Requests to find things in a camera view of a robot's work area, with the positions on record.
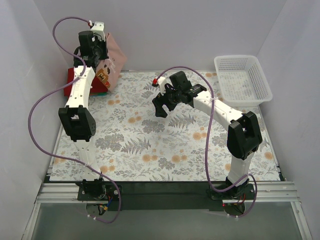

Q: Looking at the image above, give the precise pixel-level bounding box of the aluminium frame rail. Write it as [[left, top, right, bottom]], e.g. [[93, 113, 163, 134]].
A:
[[36, 181, 301, 203]]

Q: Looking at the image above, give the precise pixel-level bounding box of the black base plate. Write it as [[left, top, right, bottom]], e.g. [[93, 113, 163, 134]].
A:
[[76, 180, 255, 212]]

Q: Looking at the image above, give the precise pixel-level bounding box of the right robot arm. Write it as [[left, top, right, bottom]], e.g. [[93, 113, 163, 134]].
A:
[[152, 71, 262, 198]]

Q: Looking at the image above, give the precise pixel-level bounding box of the red folded t shirt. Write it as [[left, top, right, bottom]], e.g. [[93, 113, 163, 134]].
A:
[[63, 68, 109, 97]]

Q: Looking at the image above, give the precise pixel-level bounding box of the green folded t shirt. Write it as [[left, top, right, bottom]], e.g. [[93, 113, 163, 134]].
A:
[[89, 92, 108, 97]]

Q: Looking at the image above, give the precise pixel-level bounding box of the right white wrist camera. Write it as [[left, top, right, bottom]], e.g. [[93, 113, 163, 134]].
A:
[[152, 76, 172, 95]]

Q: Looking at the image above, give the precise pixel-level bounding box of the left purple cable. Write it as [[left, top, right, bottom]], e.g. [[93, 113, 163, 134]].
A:
[[27, 16, 124, 224]]

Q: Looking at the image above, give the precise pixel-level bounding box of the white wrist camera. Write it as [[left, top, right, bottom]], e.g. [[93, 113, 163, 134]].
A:
[[152, 76, 172, 95], [90, 21, 105, 35]]

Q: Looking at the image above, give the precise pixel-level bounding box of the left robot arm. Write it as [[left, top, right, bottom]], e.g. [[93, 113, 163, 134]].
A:
[[58, 30, 108, 200]]

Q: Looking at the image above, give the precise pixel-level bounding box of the purple cable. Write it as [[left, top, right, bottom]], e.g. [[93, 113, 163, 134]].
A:
[[152, 65, 257, 219], [27, 16, 124, 224]]

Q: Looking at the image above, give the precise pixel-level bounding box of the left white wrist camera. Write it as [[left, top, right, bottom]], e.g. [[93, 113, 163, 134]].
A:
[[90, 21, 105, 35]]

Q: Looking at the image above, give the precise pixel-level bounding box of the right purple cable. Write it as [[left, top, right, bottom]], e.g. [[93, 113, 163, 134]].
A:
[[152, 65, 257, 219]]

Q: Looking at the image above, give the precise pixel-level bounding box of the pink t shirt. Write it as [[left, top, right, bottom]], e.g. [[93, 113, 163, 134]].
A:
[[95, 32, 128, 92]]

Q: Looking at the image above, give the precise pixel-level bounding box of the white plastic basket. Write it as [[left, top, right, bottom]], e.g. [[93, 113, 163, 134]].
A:
[[214, 55, 273, 107]]

